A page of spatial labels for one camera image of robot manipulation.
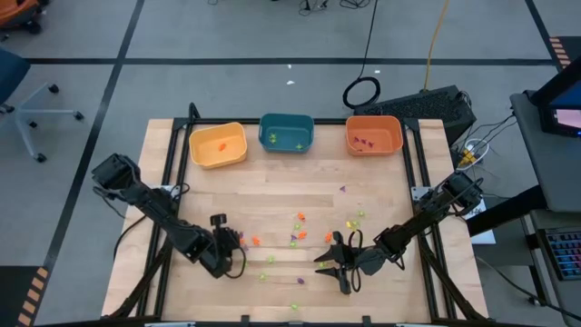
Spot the yellow plastic bin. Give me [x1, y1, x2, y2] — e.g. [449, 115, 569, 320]
[188, 121, 249, 170]

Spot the grey side desk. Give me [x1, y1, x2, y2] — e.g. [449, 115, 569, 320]
[509, 89, 581, 214]

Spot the white power strip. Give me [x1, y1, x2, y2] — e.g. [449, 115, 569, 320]
[458, 137, 491, 170]

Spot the hazard striped floor mat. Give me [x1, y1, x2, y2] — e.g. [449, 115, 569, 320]
[547, 35, 574, 69]
[15, 266, 50, 327]

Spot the black monitor screen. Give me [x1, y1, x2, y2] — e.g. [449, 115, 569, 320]
[529, 56, 581, 139]

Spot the black desk support bar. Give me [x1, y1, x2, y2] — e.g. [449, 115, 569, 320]
[467, 184, 548, 237]

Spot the teal plastic bin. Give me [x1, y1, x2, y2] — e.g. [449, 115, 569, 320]
[258, 113, 316, 154]

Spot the blue office chair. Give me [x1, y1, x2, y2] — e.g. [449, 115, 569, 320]
[0, 45, 86, 164]

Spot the orange office chair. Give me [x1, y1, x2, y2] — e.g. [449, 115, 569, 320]
[0, 0, 49, 35]

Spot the grey keyboard desk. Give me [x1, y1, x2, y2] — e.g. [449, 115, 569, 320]
[520, 209, 581, 327]

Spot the backlit keyboard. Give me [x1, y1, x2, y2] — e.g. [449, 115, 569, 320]
[542, 225, 581, 282]

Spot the black floor cable bundle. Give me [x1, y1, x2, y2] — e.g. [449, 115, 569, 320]
[297, 0, 376, 11]

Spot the orange plastic bin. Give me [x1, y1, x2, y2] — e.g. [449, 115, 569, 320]
[345, 114, 405, 157]

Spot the black coiled floor cable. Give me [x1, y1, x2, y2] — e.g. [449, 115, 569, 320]
[340, 0, 382, 110]

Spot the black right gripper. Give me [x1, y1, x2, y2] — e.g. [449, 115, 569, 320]
[312, 230, 391, 295]

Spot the yellow power cable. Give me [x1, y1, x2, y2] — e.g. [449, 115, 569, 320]
[421, 0, 452, 91]

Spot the white paper label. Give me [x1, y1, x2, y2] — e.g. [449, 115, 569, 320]
[462, 197, 498, 246]

